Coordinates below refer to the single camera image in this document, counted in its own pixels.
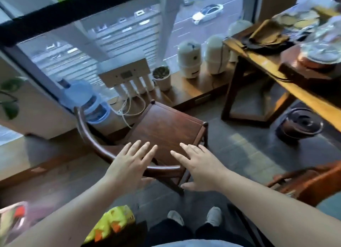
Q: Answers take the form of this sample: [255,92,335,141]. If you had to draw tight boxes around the person's left hand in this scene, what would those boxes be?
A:
[103,140,158,192]

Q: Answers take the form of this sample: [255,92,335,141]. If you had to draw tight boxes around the person's right hand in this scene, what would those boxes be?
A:
[170,143,231,193]

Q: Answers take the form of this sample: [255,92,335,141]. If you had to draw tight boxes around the person's left forearm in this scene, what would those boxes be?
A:
[5,175,134,247]

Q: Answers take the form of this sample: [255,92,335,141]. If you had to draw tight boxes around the person's right forearm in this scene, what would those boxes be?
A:
[220,168,341,247]

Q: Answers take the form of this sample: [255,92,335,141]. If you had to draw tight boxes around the dark wooden chair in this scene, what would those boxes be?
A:
[74,99,209,196]

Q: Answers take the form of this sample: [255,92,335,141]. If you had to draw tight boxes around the person's left grey shoe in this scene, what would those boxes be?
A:
[167,210,185,227]

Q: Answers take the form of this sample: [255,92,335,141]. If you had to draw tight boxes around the person's grey shoe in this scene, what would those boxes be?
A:
[206,207,223,227]
[167,210,185,227]

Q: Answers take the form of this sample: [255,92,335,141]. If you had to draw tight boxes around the person's right grey shoe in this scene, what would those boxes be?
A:
[206,207,223,227]

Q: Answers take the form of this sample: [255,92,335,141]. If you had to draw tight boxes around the white filter tubes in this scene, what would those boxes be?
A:
[110,95,147,129]

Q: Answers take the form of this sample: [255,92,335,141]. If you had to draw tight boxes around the person's dark trousers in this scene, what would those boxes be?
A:
[144,219,257,247]

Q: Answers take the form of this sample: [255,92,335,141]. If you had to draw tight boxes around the person's light shirt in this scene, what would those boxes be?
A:
[156,238,241,247]

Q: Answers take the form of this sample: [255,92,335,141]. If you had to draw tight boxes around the black bag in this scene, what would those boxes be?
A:
[102,220,148,247]

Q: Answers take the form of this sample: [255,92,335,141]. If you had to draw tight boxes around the blue water jug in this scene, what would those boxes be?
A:
[56,79,111,125]

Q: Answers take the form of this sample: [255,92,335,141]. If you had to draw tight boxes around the small potted plant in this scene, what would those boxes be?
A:
[152,65,172,92]

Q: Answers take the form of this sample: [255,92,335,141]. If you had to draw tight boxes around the white water filter unit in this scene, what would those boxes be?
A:
[98,58,155,98]

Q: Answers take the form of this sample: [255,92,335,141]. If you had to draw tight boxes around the white pressure tank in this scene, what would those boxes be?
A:
[177,40,202,79]
[204,34,230,75]

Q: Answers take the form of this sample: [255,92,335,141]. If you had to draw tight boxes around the long wooden table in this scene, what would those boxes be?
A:
[221,4,341,133]

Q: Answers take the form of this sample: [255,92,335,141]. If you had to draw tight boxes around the reddish wooden chair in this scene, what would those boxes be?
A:
[266,161,341,208]

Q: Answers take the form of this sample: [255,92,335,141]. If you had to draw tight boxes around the green leafy plant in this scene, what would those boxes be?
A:
[0,76,28,121]

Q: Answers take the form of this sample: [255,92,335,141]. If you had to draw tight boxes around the black tea tray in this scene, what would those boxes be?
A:
[278,46,341,89]

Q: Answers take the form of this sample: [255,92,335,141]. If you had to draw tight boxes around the clear plastic bag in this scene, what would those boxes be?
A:
[0,201,30,245]

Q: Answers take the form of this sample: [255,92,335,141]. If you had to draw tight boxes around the brown folded cloth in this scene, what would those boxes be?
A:
[248,19,290,47]

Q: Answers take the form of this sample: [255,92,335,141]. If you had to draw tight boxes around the white car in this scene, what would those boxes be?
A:
[191,4,224,25]

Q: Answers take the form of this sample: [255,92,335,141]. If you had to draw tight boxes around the black window railing bar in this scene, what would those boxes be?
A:
[0,0,167,48]

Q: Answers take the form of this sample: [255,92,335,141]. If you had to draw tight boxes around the glass teapot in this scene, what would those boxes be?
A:
[297,15,341,69]

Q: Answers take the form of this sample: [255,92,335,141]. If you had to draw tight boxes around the stack of round coasters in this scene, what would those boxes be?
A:
[274,9,321,32]

